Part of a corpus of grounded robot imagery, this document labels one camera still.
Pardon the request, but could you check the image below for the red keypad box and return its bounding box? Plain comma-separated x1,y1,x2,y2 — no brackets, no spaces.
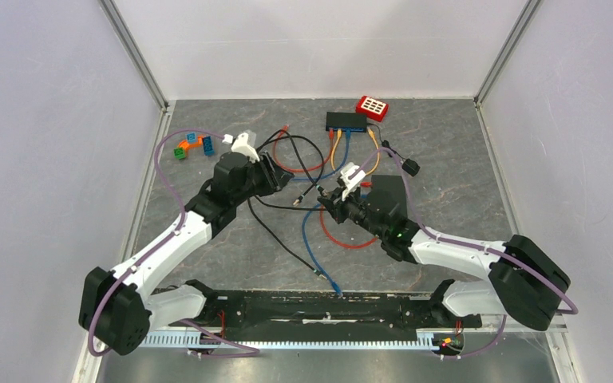
355,96,389,122

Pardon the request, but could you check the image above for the long black cable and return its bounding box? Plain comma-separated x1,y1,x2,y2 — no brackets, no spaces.
246,129,329,277

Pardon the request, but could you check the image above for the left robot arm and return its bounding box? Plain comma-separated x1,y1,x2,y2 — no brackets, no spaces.
78,152,294,355

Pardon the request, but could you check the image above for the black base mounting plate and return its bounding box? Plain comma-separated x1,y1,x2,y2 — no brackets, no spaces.
186,279,482,342

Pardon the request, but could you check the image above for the black network switch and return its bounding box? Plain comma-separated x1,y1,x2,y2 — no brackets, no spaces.
325,112,368,132

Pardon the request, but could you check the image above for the colourful toy block chain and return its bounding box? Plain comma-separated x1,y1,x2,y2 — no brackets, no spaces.
174,131,216,160

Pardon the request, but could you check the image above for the long blue ethernet cable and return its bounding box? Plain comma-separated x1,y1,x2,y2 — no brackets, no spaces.
291,128,352,183

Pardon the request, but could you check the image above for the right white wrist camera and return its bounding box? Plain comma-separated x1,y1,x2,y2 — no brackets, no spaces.
337,162,366,201

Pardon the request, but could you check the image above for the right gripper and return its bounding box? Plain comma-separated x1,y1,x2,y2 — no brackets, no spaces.
318,184,386,240

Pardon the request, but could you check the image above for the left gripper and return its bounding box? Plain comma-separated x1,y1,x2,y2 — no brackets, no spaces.
232,151,295,206

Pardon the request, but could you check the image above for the red ethernet cable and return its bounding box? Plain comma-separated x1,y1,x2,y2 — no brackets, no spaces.
272,123,337,175
318,180,379,251

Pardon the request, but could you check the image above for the yellow ethernet cable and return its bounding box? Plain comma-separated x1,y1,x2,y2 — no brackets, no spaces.
330,126,382,178

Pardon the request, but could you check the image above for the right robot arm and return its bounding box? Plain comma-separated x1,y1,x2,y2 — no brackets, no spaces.
318,188,571,331

